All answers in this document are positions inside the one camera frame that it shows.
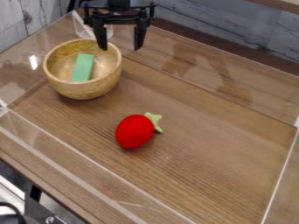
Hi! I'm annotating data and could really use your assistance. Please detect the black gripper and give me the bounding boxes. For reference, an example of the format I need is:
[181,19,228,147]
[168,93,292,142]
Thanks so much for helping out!
[81,0,157,51]

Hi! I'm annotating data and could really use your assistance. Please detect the green rectangular block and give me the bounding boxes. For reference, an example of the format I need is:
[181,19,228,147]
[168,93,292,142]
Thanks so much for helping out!
[69,53,94,82]

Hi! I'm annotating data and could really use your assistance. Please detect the brown wooden bowl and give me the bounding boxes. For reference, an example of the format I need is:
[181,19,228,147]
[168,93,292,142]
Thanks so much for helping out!
[42,38,122,100]

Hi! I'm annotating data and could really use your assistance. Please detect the red plush strawberry toy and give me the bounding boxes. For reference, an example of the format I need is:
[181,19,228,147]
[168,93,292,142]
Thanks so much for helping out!
[114,112,164,149]

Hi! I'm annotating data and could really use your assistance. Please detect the black table leg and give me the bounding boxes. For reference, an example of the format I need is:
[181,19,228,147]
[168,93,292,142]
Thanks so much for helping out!
[29,185,42,202]

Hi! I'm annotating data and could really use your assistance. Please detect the black device with logo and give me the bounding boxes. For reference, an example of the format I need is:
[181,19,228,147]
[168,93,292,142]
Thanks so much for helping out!
[24,197,66,224]

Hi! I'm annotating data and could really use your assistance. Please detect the clear acrylic tray enclosure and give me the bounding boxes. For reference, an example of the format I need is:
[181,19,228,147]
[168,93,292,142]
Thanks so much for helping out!
[0,16,299,224]

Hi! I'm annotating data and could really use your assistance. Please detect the black cable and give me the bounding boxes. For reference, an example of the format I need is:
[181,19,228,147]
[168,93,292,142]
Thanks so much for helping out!
[0,201,28,224]

